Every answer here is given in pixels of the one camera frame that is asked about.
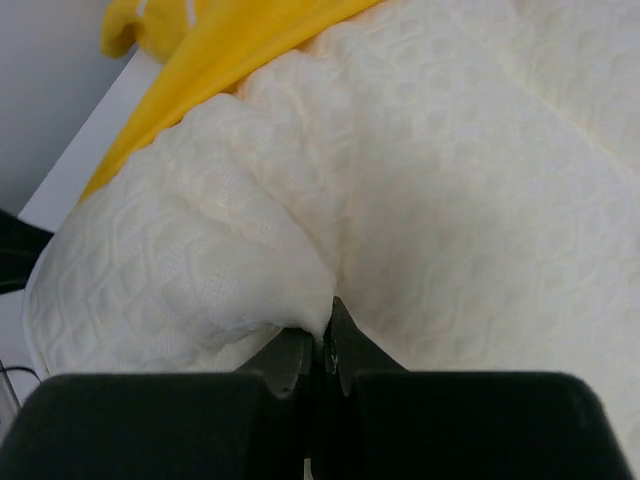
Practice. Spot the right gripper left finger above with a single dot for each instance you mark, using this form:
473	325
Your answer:
244	424

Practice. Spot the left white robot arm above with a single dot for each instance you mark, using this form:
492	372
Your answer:
20	246

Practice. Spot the cream white pillow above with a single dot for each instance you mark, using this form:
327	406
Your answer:
464	174

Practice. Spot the yellow pillowcase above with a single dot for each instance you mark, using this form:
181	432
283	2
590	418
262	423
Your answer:
206	48

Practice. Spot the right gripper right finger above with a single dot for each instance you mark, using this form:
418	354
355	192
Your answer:
378	420

